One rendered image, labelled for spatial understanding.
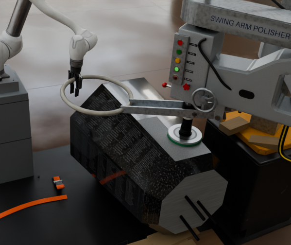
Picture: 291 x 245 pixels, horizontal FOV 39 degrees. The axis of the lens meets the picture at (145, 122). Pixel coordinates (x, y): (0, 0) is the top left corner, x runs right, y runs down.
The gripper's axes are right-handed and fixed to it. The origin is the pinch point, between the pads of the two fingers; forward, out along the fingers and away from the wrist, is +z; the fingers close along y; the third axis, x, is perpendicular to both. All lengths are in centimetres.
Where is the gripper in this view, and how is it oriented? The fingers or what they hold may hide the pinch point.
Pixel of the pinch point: (74, 90)
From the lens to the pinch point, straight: 299.2
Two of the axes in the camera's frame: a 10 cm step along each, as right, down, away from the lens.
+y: 7.4, 4.7, -4.9
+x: 6.6, -3.4, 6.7
